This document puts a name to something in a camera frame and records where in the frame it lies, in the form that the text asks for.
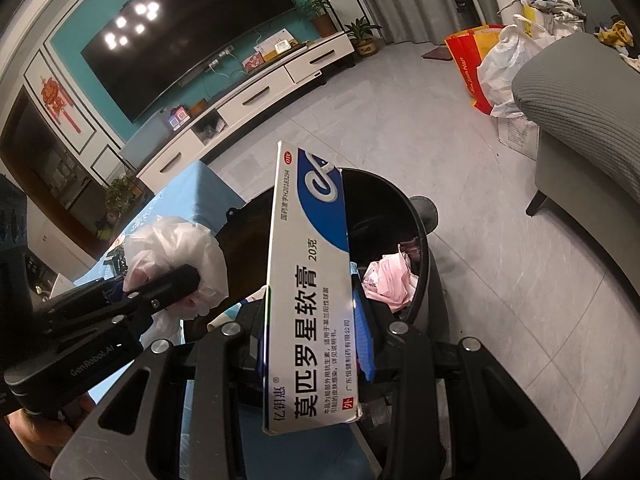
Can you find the black trash bin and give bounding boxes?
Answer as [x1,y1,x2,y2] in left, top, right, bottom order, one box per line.
[182,167,456,361]

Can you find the person's left hand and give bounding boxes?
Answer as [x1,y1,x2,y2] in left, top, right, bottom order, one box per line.
[7,390,96,468]

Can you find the large white plastic bag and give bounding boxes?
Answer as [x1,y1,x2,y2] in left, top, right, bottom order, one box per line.
[477,25,547,119]

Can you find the pink white plastic bag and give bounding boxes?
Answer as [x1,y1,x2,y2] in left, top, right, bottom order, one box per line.
[362,245,421,312]

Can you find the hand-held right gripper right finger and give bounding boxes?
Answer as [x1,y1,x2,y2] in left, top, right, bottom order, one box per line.
[350,262,583,480]

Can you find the red yellow shopping bag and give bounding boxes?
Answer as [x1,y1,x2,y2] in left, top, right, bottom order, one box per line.
[445,24,507,116]

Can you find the dark green packet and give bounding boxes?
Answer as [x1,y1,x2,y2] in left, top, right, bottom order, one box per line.
[102,245,132,282]

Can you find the dark shelf cabinet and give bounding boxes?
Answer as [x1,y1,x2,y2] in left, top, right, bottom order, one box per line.
[0,87,127,302]

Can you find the white woven sack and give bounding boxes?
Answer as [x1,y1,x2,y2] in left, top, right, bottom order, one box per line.
[497,115,542,162]

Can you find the pile of light clothes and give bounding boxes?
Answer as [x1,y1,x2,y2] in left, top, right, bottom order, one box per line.
[515,0,587,37]

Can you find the red wall ornament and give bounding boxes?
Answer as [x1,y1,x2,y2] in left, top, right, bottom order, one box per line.
[40,76,82,132]

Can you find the leafy potted plant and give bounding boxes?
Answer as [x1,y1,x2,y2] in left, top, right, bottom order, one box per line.
[102,172,144,222]

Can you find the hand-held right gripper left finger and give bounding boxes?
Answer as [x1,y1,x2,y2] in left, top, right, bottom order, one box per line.
[50,302,271,480]

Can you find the white yellow box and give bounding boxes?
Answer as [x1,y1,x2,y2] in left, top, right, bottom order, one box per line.
[252,27,297,57]

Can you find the blue printed tablecloth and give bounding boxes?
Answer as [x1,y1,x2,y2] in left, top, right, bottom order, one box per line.
[50,160,267,461]

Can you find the black flat television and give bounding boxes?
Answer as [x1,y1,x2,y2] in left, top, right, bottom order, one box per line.
[80,0,297,124]

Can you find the white blue medicine box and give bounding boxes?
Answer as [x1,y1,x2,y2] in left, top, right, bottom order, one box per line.
[262,141,364,436]

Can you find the grey sofa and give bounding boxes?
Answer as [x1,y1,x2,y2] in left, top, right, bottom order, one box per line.
[511,35,640,287]

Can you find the small potted plant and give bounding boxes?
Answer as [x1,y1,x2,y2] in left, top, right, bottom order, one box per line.
[345,17,382,57]

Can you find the white TV cabinet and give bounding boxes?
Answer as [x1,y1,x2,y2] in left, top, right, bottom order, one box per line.
[122,30,357,194]

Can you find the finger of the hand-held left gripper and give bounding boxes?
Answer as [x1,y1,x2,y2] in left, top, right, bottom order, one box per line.
[107,264,202,315]

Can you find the black yellow clothes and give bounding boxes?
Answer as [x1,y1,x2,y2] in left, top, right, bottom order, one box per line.
[582,0,640,72]

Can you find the large potted plant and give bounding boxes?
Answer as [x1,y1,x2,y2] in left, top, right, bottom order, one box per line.
[292,0,337,39]

